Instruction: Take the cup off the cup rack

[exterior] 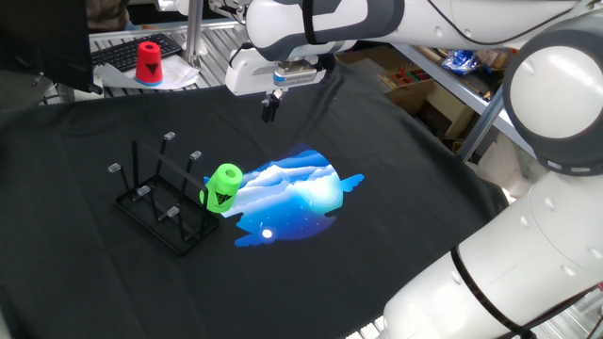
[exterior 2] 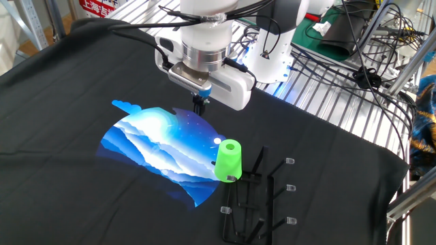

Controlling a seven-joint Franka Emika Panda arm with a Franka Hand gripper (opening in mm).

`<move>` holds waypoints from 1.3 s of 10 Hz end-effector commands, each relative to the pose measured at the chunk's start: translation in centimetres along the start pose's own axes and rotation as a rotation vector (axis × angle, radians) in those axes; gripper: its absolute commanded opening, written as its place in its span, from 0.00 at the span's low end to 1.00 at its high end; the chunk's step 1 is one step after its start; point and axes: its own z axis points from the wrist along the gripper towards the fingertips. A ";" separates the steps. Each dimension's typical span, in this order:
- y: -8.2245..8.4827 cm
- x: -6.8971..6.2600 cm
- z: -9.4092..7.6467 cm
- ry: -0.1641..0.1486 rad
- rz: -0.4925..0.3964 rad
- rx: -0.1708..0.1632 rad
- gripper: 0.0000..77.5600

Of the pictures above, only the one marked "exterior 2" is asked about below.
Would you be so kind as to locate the white crumpled paper scrap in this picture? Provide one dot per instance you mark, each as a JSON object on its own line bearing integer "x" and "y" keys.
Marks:
{"x": 322, "y": 28}

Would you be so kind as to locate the green cutting mat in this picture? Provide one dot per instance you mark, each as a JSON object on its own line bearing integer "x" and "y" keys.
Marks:
{"x": 306, "y": 41}

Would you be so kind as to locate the red and white sign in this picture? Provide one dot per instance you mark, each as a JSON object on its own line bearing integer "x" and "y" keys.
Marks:
{"x": 97, "y": 8}

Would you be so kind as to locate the slanted aluminium frame profile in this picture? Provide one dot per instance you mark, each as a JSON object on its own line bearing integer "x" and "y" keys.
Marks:
{"x": 408, "y": 71}

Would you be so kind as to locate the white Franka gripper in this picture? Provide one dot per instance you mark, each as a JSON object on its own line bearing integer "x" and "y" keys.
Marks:
{"x": 235, "y": 88}

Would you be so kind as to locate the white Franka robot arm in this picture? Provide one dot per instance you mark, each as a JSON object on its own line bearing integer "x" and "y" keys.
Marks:
{"x": 204, "y": 34}

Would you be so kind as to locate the grey perforated shelf upright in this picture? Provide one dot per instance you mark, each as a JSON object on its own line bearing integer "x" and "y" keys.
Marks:
{"x": 32, "y": 24}

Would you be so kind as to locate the green plastic cup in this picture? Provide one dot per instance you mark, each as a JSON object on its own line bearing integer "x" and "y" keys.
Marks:
{"x": 229, "y": 160}

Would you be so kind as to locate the black rolled mat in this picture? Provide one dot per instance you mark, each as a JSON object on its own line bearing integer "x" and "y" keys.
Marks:
{"x": 340, "y": 34}

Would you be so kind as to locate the blue and gold patterned fabric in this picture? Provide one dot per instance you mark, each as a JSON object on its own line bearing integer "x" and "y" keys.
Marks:
{"x": 424, "y": 129}

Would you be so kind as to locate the black cloth with blue print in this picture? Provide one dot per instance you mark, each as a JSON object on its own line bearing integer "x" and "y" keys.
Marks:
{"x": 68, "y": 170}

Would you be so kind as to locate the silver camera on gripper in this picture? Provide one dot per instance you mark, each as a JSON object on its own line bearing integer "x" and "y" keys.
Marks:
{"x": 187, "y": 79}

